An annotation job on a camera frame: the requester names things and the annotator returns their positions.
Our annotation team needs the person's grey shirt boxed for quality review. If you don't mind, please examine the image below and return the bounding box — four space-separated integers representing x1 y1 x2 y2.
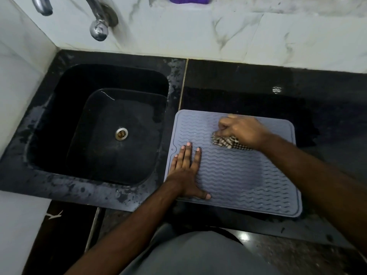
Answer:
120 230 282 275

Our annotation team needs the black stone sink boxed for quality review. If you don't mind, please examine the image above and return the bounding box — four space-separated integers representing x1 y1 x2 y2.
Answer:
26 63 170 187

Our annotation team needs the checkered cleaning cloth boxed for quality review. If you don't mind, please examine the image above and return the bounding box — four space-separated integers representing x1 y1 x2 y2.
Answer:
211 132 253 152

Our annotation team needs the person's left hand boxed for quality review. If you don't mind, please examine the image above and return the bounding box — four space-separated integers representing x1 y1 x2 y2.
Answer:
165 142 212 201

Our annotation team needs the chrome wall faucet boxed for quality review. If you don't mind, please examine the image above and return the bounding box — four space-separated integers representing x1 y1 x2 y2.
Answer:
31 0 119 42

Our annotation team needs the person's right forearm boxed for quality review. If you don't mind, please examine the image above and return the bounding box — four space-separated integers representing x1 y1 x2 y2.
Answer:
258 134 367 255

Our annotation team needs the grey silicone mat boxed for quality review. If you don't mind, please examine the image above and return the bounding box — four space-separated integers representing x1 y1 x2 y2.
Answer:
164 109 303 218

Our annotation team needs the metal sink drain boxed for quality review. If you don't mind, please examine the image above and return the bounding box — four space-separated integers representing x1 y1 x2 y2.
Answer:
114 127 129 142

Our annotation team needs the person's left forearm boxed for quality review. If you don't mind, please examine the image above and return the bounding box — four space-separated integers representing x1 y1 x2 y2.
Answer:
64 180 184 275

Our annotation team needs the person's right hand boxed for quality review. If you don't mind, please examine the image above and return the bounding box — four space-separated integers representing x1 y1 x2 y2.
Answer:
214 113 272 151

